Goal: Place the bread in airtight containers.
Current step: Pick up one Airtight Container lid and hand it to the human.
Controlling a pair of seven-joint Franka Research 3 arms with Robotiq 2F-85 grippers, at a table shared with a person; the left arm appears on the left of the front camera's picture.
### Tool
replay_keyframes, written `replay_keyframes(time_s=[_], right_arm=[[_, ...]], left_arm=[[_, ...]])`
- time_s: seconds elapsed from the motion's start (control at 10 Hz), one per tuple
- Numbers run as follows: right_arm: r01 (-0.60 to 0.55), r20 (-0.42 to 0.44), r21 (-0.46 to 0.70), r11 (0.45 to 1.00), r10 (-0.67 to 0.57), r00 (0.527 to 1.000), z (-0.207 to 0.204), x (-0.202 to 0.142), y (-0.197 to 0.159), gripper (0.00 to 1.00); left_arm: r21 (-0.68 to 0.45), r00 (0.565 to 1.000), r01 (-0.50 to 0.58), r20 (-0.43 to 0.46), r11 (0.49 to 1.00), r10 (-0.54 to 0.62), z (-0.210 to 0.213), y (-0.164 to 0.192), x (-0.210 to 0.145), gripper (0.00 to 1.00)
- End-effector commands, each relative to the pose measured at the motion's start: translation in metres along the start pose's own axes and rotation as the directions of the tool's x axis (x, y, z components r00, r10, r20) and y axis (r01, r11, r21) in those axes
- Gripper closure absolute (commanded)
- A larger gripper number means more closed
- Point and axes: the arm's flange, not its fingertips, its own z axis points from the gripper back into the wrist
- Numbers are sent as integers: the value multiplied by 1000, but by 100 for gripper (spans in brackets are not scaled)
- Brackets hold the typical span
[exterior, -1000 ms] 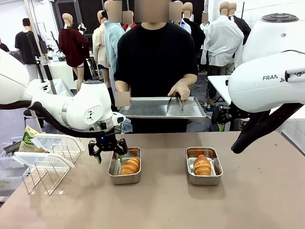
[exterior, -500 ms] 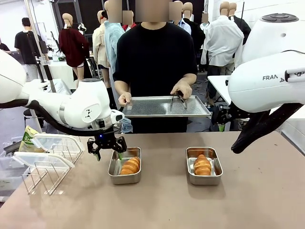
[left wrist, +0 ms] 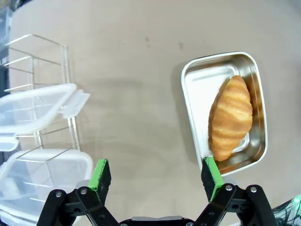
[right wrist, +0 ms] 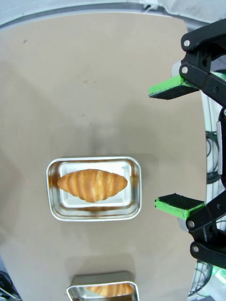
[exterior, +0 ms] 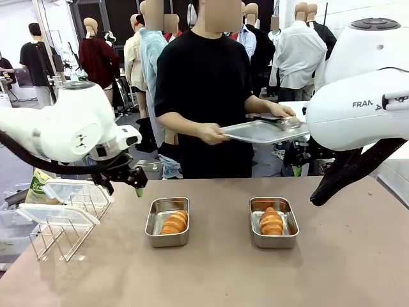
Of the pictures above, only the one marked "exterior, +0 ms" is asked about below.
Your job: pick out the white background table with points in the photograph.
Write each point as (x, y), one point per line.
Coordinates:
(302, 105)

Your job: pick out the person in black t-shirt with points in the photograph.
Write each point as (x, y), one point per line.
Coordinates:
(204, 96)

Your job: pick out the mannequin in red clothes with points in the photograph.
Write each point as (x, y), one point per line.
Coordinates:
(171, 36)

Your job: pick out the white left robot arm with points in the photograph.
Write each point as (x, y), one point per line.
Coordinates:
(64, 128)

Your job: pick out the metal tongs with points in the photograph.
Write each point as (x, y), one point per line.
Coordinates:
(289, 124)

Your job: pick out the yellow green snack bag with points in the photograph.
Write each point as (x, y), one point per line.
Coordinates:
(36, 188)

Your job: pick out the perforated metal baking tray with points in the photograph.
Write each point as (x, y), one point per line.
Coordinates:
(262, 132)

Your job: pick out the mannequin in black jacket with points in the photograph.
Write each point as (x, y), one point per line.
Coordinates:
(327, 38)

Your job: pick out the mannequin in pale blue collar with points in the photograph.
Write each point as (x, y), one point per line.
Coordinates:
(247, 38)

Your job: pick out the mannequin in beige shirt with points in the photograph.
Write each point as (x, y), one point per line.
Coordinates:
(132, 57)

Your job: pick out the golden croissant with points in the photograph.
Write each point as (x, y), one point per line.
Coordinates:
(271, 220)
(175, 222)

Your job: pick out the person's left forearm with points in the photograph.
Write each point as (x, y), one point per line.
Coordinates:
(259, 104)

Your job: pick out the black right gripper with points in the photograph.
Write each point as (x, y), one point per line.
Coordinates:
(319, 154)

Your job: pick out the background person dark clothes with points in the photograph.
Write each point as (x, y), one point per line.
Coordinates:
(4, 68)

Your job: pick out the person's left hand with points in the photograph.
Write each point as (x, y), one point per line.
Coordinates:
(281, 110)

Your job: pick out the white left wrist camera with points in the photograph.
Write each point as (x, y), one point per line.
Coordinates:
(131, 136)

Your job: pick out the clear plastic storage bin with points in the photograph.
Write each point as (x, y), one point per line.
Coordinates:
(12, 230)

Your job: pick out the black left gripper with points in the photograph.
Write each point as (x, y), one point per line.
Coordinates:
(116, 171)

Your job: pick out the person's right forearm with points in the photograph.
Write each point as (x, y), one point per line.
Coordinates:
(179, 123)

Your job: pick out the person's right hand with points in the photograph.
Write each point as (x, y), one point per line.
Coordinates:
(209, 132)

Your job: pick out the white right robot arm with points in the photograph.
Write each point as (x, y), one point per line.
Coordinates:
(351, 105)

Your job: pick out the background man black t-shirt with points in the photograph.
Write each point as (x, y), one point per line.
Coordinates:
(35, 64)

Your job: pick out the clear plastic container lid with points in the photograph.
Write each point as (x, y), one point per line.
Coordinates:
(73, 188)
(54, 214)

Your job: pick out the mannequin in white shirt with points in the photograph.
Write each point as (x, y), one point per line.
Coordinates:
(297, 54)

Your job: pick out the mannequin in light blue shirt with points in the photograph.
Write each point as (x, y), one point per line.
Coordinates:
(148, 54)

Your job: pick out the mannequin in black clothes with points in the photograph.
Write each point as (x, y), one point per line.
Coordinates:
(266, 48)

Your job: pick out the rectangular steel container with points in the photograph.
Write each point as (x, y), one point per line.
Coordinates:
(167, 240)
(274, 242)

